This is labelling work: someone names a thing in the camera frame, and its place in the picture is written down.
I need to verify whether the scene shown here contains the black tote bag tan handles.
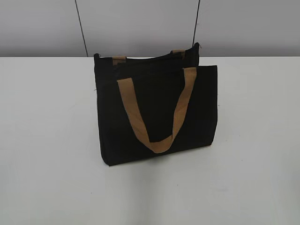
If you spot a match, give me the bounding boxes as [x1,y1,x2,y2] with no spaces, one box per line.
[94,43,218,166]

